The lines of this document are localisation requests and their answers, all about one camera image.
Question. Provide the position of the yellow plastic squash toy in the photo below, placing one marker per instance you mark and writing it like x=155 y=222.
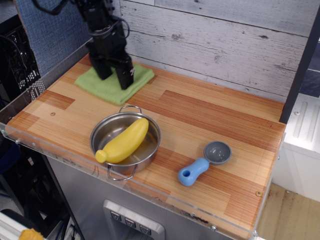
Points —
x=123 y=145

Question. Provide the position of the dark grey vertical post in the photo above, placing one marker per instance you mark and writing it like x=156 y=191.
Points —
x=306 y=58

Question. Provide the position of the white ribbed side unit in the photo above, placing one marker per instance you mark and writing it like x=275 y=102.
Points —
x=298 y=166

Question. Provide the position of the steel pot with handles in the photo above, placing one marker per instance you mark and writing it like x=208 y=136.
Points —
x=113 y=125

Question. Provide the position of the yellow black cloth object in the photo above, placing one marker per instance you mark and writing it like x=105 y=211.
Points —
x=30 y=234

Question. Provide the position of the black crate rack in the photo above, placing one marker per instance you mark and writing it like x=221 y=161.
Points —
x=18 y=67

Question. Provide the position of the blue fabric board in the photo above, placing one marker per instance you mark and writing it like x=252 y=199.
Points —
x=54 y=39

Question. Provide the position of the clear acrylic table guard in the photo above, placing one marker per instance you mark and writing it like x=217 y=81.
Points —
x=225 y=200

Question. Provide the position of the green towel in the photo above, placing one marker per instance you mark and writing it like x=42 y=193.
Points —
x=109 y=89

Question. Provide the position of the silver button control panel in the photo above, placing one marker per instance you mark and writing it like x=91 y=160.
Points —
x=126 y=224

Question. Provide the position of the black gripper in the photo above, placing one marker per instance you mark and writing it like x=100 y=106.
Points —
x=107 y=47

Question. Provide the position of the blue grey measuring scoop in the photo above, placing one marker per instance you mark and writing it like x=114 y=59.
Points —
x=215 y=153

